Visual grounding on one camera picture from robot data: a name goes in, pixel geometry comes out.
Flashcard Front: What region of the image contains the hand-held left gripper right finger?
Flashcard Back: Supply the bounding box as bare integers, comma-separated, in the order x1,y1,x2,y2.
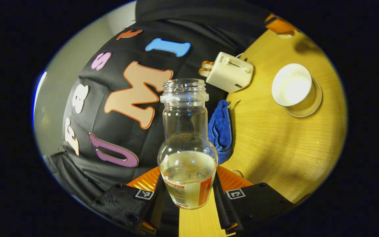
213,165,297,235

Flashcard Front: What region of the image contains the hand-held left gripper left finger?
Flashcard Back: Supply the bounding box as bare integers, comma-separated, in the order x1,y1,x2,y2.
92,166,164,235

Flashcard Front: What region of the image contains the white ceramic teacup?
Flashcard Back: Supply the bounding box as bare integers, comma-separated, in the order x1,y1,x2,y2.
271,63,313,108

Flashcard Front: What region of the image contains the clear glass water bottle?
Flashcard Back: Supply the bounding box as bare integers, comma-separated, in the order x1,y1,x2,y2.
157,78,218,210

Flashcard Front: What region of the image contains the black backdrop cloth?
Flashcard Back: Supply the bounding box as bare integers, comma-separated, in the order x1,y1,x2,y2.
46,0,275,204

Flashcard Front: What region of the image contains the white toaster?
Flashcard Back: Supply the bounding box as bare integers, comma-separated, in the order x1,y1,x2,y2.
206,52,254,93

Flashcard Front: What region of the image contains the blue towel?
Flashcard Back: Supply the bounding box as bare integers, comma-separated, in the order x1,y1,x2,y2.
208,100,233,164

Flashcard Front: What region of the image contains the white ceramic saucer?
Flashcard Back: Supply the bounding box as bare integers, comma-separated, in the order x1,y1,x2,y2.
284,77,323,118

